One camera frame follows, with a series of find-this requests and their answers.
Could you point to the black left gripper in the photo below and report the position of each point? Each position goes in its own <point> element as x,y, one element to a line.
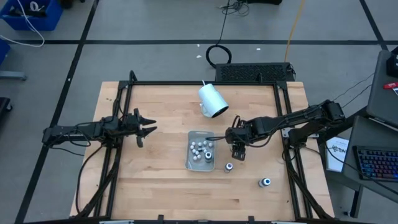
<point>136,115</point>

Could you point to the large purple food coloring bottle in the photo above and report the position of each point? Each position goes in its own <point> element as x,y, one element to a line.
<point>228,167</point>

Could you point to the red marker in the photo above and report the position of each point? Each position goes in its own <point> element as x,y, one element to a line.
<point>391,85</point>

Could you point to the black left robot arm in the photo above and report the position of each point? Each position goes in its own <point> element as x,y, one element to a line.
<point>71,132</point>

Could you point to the black frame clamp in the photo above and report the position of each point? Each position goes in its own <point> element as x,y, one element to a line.
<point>160,219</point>
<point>251,219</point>

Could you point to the black mesh computer case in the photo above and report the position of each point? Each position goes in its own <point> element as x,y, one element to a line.
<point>255,72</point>

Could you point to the grey flat bar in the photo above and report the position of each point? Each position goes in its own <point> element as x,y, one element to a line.
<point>12,76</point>

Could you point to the white printed paper sheet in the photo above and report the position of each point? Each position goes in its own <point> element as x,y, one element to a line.
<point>337,157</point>

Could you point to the black aluminium rig frame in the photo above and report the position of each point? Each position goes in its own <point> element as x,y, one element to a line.
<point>202,82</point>

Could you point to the grey laptop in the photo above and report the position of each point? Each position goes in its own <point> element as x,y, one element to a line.
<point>382,102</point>

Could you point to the white cylindrical spot lamp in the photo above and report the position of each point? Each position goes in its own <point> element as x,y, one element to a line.
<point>211,99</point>

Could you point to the black chair base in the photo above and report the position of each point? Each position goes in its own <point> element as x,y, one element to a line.
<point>3,107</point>

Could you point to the backlit black keyboard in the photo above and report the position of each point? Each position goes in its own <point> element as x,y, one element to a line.
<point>377,163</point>

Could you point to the black device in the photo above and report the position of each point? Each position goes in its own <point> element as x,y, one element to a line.
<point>393,63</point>

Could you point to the dark side desk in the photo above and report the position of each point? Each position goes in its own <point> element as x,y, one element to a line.
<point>385,138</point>

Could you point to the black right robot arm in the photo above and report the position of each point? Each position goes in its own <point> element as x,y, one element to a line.
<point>295,117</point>

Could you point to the black flat box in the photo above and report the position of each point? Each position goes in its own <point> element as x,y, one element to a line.
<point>264,2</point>

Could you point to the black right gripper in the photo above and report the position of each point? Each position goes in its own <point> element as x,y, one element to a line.
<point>237,135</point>

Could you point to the large blue storage bin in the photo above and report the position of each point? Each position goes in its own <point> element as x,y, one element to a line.
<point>46,21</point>

